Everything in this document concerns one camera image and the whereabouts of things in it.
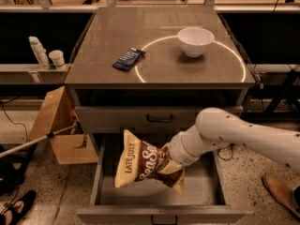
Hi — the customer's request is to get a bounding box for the brown Late July chip bag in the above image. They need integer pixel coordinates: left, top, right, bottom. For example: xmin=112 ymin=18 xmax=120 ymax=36
xmin=114 ymin=129 xmax=185 ymax=197

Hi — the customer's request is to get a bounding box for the closed grey top drawer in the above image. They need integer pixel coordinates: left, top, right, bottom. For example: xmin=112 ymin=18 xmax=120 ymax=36
xmin=74 ymin=105 xmax=244 ymax=134

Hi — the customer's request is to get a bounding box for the white ceramic bowl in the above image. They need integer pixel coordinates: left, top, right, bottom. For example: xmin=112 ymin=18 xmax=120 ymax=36
xmin=177 ymin=27 xmax=215 ymax=57

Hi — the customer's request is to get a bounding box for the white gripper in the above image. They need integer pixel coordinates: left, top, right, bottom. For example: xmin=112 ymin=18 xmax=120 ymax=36
xmin=157 ymin=132 xmax=201 ymax=174

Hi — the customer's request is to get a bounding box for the grey drawer cabinet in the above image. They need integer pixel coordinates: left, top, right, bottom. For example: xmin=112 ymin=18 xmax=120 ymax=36
xmin=65 ymin=6 xmax=254 ymax=144

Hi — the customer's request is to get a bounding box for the dark blue snack bar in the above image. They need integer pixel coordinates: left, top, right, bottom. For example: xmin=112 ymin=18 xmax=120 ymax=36
xmin=112 ymin=48 xmax=145 ymax=71

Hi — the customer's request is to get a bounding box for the cardboard box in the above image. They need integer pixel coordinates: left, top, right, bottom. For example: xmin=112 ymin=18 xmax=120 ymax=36
xmin=29 ymin=86 xmax=98 ymax=165

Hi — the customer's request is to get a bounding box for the white spray bottle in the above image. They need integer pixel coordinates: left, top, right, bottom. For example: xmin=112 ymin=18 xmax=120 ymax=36
xmin=28 ymin=37 xmax=51 ymax=69

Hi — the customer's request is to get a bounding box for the black slip-on shoe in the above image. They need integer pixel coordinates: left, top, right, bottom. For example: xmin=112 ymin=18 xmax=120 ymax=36
xmin=0 ymin=190 xmax=37 ymax=225

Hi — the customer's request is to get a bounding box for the tan leather shoe near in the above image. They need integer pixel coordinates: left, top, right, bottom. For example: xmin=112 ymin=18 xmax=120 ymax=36
xmin=262 ymin=174 xmax=300 ymax=222

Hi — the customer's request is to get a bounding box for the black power cable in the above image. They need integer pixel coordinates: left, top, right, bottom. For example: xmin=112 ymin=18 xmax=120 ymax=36
xmin=217 ymin=143 xmax=235 ymax=161

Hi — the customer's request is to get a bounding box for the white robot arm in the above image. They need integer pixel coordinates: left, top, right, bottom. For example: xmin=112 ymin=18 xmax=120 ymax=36
xmin=159 ymin=108 xmax=300 ymax=174

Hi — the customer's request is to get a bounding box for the white stick with black band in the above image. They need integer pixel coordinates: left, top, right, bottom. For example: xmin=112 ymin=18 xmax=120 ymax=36
xmin=0 ymin=124 xmax=79 ymax=158

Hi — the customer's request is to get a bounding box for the open grey middle drawer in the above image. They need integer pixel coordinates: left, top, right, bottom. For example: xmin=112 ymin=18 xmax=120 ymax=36
xmin=77 ymin=134 xmax=247 ymax=225

